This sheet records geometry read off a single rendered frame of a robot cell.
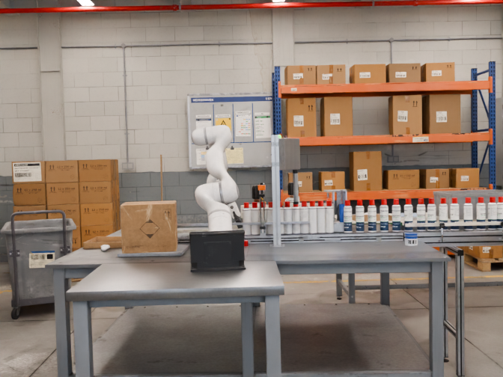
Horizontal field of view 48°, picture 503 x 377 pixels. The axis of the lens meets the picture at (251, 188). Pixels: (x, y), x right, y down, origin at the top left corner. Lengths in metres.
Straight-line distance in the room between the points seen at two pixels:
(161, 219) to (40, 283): 2.40
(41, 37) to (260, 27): 3.00
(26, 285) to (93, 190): 1.71
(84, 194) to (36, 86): 2.29
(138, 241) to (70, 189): 3.59
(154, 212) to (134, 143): 4.95
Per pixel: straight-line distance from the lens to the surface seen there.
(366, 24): 8.39
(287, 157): 3.41
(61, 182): 6.79
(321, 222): 3.58
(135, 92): 8.16
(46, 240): 5.35
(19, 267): 5.41
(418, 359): 3.43
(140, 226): 3.23
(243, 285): 2.42
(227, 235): 2.72
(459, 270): 3.62
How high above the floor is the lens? 1.36
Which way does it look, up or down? 3 degrees down
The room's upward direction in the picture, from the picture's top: 1 degrees counter-clockwise
